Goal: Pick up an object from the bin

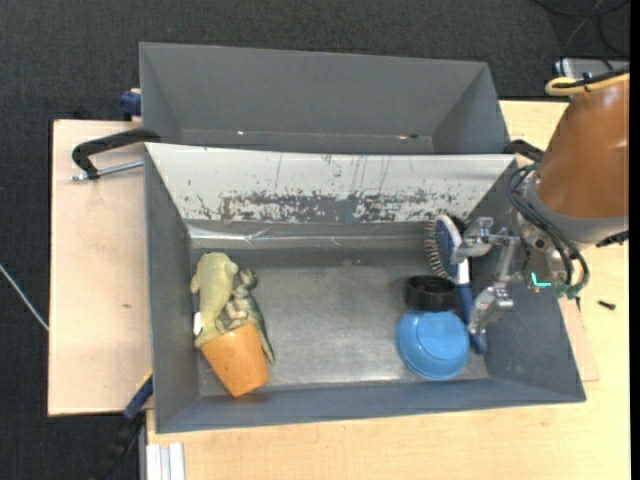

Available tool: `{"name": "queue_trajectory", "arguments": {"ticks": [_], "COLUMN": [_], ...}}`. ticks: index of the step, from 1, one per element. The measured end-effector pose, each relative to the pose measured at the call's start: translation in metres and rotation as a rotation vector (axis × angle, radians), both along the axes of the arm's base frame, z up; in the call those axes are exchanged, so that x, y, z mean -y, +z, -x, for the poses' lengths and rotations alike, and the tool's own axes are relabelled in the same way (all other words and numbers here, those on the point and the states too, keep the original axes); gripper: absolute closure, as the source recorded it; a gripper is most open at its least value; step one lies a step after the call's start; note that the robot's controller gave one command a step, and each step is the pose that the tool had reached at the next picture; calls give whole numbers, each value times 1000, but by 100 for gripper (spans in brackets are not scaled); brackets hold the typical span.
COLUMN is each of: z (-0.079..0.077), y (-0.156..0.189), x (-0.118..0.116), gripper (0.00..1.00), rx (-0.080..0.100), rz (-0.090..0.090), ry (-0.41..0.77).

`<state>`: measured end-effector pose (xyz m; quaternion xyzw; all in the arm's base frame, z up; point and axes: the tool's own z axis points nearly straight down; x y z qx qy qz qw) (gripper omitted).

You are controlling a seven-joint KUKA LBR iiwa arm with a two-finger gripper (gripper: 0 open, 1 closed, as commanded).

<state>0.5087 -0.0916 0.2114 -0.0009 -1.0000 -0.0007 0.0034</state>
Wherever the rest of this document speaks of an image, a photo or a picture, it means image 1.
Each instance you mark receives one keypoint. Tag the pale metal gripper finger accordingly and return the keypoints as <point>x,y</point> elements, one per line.
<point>492,304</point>
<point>480,240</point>

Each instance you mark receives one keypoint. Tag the blue and white hairbrush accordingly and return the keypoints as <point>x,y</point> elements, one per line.
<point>446,248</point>

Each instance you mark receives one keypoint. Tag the black round lid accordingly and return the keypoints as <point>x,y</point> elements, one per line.
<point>430,293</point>

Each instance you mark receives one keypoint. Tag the blue bowl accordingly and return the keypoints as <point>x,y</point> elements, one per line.
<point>432,345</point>

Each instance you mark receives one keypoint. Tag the small black screw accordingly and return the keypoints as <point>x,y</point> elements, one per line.
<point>607,305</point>

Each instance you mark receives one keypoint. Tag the grey metal bin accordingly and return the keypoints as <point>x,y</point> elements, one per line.
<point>330,313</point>

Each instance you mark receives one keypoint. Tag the orange cup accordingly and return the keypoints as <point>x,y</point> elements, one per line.
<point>237,360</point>

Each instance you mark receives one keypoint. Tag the pale green toy lizard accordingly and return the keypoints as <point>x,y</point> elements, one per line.
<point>214,288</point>

